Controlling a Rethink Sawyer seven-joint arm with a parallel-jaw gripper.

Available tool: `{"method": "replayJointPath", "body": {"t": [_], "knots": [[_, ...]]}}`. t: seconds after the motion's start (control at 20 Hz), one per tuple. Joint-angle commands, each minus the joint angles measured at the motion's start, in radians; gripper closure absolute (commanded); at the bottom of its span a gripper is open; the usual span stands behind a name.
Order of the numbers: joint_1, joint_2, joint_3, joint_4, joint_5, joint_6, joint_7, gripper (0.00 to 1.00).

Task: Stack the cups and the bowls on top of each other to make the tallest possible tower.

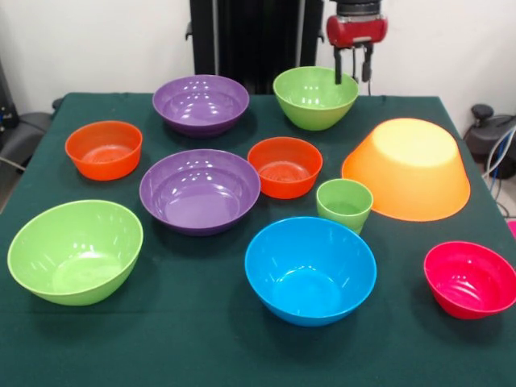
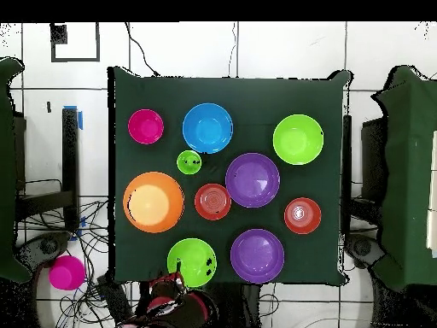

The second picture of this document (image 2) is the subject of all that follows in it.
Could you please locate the blue plastic bowl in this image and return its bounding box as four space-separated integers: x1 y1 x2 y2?
181 102 235 155

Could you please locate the pink plastic bowl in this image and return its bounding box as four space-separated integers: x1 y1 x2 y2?
127 108 165 145

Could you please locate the purple plastic bowl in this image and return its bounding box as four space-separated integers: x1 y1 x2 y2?
230 228 285 284
224 152 282 209

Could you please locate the green cloth side table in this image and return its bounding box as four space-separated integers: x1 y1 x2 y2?
370 64 437 293
0 56 32 284

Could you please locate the dark green tablecloth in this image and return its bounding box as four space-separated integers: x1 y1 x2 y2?
107 66 353 287

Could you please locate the orange-red plastic bowl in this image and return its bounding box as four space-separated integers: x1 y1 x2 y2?
283 196 323 236
194 183 232 221

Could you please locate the pink plastic cup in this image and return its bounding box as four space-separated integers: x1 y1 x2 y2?
48 255 86 291

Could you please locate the green plastic bowl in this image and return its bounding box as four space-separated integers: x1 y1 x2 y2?
166 237 218 289
271 114 324 166

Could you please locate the black power brick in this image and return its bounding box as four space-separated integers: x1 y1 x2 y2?
96 274 132 324

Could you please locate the black pedestal foot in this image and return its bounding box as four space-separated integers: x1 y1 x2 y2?
16 231 73 271
344 233 387 271

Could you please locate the green plastic cup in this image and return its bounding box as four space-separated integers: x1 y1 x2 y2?
176 149 203 176

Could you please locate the grey square floor frame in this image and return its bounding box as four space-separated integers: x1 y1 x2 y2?
50 22 102 63

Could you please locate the large orange plastic bowl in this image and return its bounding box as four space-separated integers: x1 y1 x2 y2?
122 171 186 234

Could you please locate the black post with blue tape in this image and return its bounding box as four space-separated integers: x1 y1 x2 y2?
61 104 84 233

